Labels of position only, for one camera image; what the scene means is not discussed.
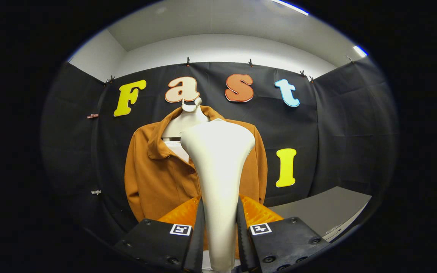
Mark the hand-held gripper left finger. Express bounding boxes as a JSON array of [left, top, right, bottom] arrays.
[[114, 195, 207, 273]]

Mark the long ceiling light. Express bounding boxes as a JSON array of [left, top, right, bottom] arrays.
[[270, 0, 309, 16]]

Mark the orange button-up jacket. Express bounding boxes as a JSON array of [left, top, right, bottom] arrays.
[[124, 105, 268, 258]]

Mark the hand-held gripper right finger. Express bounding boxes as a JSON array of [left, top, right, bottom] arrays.
[[236, 192, 331, 273]]

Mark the white garment form hanger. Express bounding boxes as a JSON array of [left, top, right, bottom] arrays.
[[162, 97, 209, 163]]

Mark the white garment steamer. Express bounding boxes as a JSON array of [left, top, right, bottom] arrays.
[[181, 119, 256, 271]]

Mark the row of black clips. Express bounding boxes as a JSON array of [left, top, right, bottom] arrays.
[[105, 55, 354, 84]]

